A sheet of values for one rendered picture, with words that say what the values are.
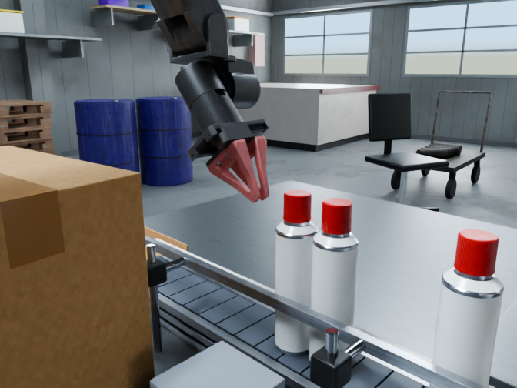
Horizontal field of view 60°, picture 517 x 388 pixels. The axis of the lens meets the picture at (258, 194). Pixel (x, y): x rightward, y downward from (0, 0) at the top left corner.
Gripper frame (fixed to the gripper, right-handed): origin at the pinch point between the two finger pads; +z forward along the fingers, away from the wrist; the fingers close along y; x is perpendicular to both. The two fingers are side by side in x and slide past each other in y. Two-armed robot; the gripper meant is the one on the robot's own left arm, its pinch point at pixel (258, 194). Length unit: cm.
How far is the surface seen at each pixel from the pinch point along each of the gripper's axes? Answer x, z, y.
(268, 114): 391, -256, 516
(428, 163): 112, -24, 297
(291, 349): 5.4, 19.1, -2.6
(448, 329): -15.8, 22.5, -2.9
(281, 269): -0.2, 10.0, -2.9
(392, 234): 23, 12, 59
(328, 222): -9.2, 8.4, -1.9
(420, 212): 25, 10, 81
